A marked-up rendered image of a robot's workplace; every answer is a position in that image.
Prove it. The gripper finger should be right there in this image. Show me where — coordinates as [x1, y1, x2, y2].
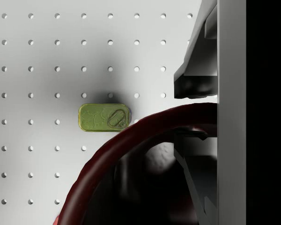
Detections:
[173, 127, 218, 225]
[173, 0, 218, 99]

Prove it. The dark red mug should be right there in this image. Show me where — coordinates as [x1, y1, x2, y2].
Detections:
[52, 102, 218, 225]

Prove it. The flat-sided can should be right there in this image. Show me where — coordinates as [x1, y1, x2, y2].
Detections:
[78, 103, 132, 133]

